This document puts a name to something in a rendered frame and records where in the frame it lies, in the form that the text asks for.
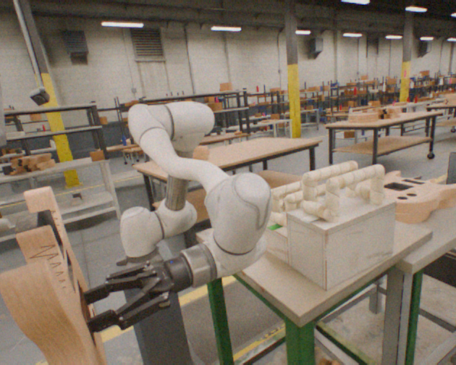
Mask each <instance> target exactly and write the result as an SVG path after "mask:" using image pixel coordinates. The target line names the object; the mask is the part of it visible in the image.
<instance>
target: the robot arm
mask: <svg viewBox="0 0 456 365"><path fill-rule="evenodd" d="M127 121H128V127H129V130H130V131H131V133H132V136H133V138H134V139H135V141H136V142H137V144H138V145H139V146H140V147H141V149H142V150H143V151H144V152H145V153H146V154H148V155H149V156H150V157H151V158H152V159H153V160H154V161H155V162H156V164H157V165H158V166H159V167H160V168H161V169H163V170H164V171H165V172H166V173H168V177H167V186H166V198H165V199H164V200H163V201H162V202H161V204H160V206H159V207H158V209H157V210H156V211H154V212H149V210H147V209H146V208H144V207H139V206H137V207H132V208H130V209H128V210H126V211H125V213H124V214H123V215H122V218H121V222H120V232H121V239H122V244H123V246H124V251H125V253H126V254H125V255H124V257H123V258H121V259H119V260H117V266H118V267H119V266H125V265H127V267H126V269H125V270H122V271H120V272H115V273H112V274H108V275H106V281H105V283H104V284H103V285H100V286H98V287H95V288H92V289H90V290H88V291H86V292H84V293H83V295H84V297H85V301H86V303H87V305H90V304H92V303H95V302H98V301H100V300H103V299H105V298H108V296H109V294H110V293H113V292H117V291H121V290H129V289H134V288H140V289H142V290H141V293H139V294H138V295H136V296H135V297H134V298H132V299H131V300H130V301H128V302H127V303H125V304H124V305H122V306H120V307H119V308H118V309H117V310H116V311H113V309H112V310H111V309H109V310H106V311H105V312H103V313H102V314H99V315H97V316H95V317H91V318H89V319H87V320H88V325H89V328H90V331H91V333H94V332H100V331H102V330H105V329H107V328H110V327H112V326H114V324H116V325H117V326H118V327H119V328H120V330H121V331H124V330H126V329H128V328H130V327H131V326H133V325H135V324H137V323H139V322H140V321H141V320H143V319H145V318H146V317H148V316H150V315H151V314H155V313H156V312H157V311H160V310H163V309H168V308H170V307H171V302H170V298H169V295H170V294H171V293H178V292H181V291H183V290H186V289H188V288H190V287H191V288H194V289H195V288H199V287H200V286H201V285H203V284H205V283H207V282H211V281H213V280H215V279H217V278H220V277H228V276H230V275H234V274H236V273H238V272H241V270H243V269H246V268H247V267H249V266H251V265H252V264H254V263H255V262H256V261H258V260H259V259H260V258H261V257H262V255H263V254H264V253H265V251H266V239H265V237H264V235H263V232H264V230H265V229H266V226H267V225H268V223H269V219H270V216H271V211H272V204H273V198H272V192H271V189H270V186H269V184H268V183H267V182H266V181H265V180H264V179H263V178H262V177H260V176H258V175H257V174H256V173H252V172H241V173H238V174H236V175H232V176H231V177H229V175H227V174H226V173H225V172H224V171H222V170H220V169H219V168H218V167H216V166H215V165H213V164H212V163H211V162H208V161H204V160H199V159H193V154H194V149H195V148H196V147H197V146H199V144H200V142H201V141H202V140H203V137H204V135H207V134H208V133H209V132H211V131H212V130H213V128H214V114H213V112H212V110H211V108H210V107H207V106H205V105H204V104H201V103H198V102H192V101H183V102H174V103H169V104H161V105H147V104H135V105H134V106H133V107H132V108H131V109H130V110H129V114H127ZM190 180H192V181H196V182H199V183H201V184H202V185H203V187H204V188H205V190H206V197H205V201H204V204H205V206H206V209H207V212H208V216H209V219H211V225H212V227H213V228H214V230H213V232H212V233H211V235H209V236H208V238H207V240H206V241H204V242H203V243H199V244H196V245H195V246H193V247H192V248H189V249H186V250H183V251H181V252H180V255H179V256H175V257H173V258H170V259H167V260H165V262H164V258H163V257H162V256H161V254H160V253H159V247H158V246H157V245H156V244H157V243H158V242H159V241H160V240H163V239H166V238H170V237H173V236H176V235H177V234H180V233H181V232H184V231H187V230H189V229H190V228H191V227H192V226H193V225H194V224H195V221H196V219H197V214H196V210H195V208H194V206H193V205H192V204H190V203H189V202H188V201H186V196H187V191H188V186H189V181H190ZM163 262H164V264H163V265H162V266H160V267H152V266H151V265H154V264H160V263H163ZM112 278H113V279H112ZM111 286H113V287H111ZM120 314H121V315H120ZM126 321H127V322H126Z"/></svg>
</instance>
